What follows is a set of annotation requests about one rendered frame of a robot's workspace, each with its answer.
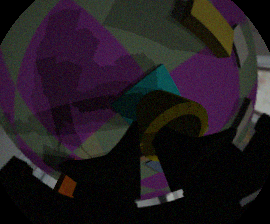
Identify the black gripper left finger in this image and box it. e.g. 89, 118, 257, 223
59, 121, 142, 200

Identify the yellow rectangular block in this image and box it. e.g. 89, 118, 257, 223
180, 0, 235, 59

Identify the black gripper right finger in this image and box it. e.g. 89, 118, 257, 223
152, 125, 237, 192

